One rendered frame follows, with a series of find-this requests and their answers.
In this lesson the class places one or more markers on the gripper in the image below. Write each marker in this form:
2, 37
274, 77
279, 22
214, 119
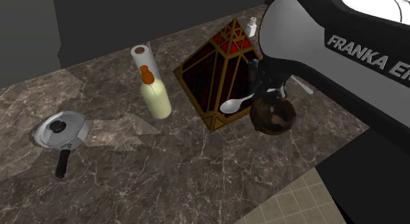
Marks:
261, 76

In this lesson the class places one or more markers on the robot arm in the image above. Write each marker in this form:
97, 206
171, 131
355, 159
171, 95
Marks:
288, 34

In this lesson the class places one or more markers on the brown bowl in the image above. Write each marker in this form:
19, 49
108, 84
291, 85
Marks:
272, 116

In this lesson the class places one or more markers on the silver spoon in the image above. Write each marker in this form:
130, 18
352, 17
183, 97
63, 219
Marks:
231, 105

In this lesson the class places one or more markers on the silver knife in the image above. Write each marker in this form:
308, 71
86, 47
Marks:
302, 85

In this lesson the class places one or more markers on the small white shaker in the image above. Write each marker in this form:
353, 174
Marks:
251, 28

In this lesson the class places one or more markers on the red and gold lantern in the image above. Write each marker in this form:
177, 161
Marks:
208, 72

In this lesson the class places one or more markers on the pale yellow bottle orange cap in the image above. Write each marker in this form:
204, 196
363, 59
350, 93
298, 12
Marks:
157, 98

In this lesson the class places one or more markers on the white paper towel roll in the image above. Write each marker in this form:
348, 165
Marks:
144, 58

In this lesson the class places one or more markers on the black robot stand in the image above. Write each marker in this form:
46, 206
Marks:
371, 185

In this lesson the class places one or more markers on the silver lid black knob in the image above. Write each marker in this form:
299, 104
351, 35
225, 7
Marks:
72, 125

